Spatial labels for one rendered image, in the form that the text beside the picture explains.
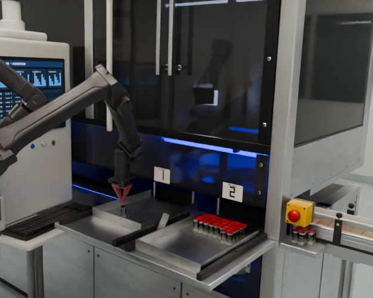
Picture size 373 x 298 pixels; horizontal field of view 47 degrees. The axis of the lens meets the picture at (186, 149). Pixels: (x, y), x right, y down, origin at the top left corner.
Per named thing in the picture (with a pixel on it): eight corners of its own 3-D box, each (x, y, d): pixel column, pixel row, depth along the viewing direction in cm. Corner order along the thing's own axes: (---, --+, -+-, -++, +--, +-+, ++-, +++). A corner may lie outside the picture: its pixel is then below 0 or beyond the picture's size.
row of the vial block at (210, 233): (195, 229, 156) (195, 217, 155) (237, 242, 145) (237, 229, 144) (191, 230, 154) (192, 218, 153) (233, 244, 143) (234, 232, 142)
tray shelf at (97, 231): (142, 198, 196) (142, 194, 195) (283, 239, 154) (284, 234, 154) (54, 227, 158) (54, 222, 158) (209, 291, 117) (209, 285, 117)
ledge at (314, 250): (295, 236, 158) (296, 231, 158) (330, 245, 150) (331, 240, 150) (279, 248, 147) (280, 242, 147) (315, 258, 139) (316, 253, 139)
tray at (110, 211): (150, 196, 192) (151, 189, 192) (197, 209, 177) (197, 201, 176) (92, 216, 166) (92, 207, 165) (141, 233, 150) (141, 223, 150)
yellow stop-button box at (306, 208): (293, 217, 149) (295, 197, 148) (313, 222, 145) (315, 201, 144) (284, 222, 144) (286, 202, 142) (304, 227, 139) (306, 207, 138)
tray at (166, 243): (198, 221, 164) (198, 213, 163) (257, 240, 148) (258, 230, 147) (135, 249, 137) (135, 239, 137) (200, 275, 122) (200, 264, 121)
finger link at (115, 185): (135, 200, 166) (136, 177, 164) (126, 205, 160) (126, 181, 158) (120, 197, 169) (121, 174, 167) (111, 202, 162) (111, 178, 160)
